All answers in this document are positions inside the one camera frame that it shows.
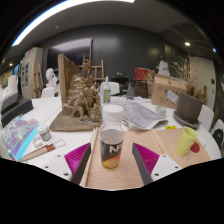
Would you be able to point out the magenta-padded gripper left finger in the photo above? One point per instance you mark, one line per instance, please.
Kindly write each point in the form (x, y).
(75, 160)

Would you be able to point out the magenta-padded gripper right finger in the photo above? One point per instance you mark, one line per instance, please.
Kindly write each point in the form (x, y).
(148, 160)

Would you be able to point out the clear dark-labelled drink bottle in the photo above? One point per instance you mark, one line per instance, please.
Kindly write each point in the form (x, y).
(111, 150)

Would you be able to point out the tan flat mat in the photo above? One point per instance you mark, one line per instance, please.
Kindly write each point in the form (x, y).
(166, 136)

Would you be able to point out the small yellow tag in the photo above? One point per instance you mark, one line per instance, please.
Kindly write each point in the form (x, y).
(170, 127)

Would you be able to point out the small paint jar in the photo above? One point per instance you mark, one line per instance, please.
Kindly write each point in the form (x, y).
(44, 133)

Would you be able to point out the yellow-green mug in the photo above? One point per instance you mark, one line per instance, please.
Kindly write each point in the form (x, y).
(185, 141)

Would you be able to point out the grey printed newspaper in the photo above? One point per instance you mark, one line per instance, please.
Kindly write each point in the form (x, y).
(140, 115)

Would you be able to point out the flat round red coaster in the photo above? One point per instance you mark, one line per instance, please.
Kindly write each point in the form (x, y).
(196, 147)

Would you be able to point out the small white cup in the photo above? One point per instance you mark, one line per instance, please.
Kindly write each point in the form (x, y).
(161, 111)

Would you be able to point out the grey plant saucer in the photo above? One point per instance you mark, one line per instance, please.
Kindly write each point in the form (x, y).
(181, 121)

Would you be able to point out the golden-brown relief sculpture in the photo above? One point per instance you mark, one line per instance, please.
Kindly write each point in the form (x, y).
(80, 100)

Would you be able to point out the colourful printed book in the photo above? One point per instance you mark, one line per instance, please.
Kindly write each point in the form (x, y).
(20, 133)

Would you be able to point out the dried plant in grey pot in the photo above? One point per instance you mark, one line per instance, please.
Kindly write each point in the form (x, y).
(188, 108)

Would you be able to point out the brown cardboard box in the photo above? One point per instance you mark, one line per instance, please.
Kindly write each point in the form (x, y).
(161, 95)

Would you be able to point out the grey spray bottle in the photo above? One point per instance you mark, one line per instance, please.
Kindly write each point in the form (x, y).
(130, 91)

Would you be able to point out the green-labelled spray bottle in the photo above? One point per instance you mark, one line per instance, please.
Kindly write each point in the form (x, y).
(107, 93)

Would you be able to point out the black backpack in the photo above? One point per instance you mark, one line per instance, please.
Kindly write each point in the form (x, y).
(219, 137)

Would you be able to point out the black box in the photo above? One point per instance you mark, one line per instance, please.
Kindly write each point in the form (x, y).
(16, 108)

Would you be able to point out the white plaster bust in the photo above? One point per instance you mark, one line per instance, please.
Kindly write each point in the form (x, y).
(51, 78)

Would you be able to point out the red box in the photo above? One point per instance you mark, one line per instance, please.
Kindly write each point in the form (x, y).
(141, 74)

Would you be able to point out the wooden easel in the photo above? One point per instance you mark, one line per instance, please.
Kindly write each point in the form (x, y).
(97, 67)

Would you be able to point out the round ceiling light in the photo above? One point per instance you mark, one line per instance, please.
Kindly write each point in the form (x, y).
(187, 44)
(214, 50)

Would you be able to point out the black wall screen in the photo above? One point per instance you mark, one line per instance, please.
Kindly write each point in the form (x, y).
(73, 50)

